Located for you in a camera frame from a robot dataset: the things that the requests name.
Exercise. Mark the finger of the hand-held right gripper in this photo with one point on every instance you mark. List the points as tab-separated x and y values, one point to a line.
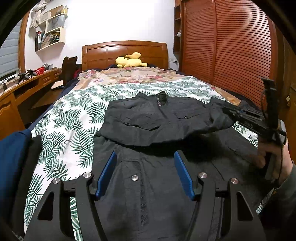
251	111
233	114

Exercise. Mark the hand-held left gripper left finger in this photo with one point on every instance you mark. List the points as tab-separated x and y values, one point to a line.
106	175

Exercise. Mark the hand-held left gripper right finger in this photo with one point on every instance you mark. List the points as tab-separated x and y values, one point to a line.
182	176

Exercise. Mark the black jacket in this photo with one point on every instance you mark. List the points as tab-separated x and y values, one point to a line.
150	120

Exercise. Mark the person's right forearm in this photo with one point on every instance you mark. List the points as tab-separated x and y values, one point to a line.
286	192

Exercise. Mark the person's right hand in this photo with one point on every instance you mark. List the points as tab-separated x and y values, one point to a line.
284	162

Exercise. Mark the leaf print blanket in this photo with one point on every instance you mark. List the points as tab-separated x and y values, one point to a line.
69	120

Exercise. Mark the wooden slatted wardrobe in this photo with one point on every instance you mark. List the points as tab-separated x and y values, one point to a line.
219	46

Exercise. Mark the navy blue cloth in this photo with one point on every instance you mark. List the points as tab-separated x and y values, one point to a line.
13	166

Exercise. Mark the floral blanket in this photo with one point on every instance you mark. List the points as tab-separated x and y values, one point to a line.
138	75

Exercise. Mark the wooden niche shelves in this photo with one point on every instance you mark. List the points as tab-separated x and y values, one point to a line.
177	25

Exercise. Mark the dark wooden chair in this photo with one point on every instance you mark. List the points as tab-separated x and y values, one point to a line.
68	69

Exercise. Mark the yellow plush toy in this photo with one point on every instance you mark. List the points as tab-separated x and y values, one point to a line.
129	61

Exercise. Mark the wooden desk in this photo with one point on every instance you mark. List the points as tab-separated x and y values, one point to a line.
27	90

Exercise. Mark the wooden headboard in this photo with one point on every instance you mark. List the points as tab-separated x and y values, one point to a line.
104	54

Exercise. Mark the red basket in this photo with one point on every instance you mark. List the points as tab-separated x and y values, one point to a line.
39	70

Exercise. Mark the black devices on desk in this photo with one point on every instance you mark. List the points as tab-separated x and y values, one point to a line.
26	74

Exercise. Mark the black binder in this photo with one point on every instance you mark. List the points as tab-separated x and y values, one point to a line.
38	41

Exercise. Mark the grey window blind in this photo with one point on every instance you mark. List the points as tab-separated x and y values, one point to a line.
10	53

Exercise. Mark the white plastic bag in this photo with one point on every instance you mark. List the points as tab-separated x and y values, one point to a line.
39	12

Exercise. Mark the white wall shelf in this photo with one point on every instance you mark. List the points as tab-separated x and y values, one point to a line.
54	34

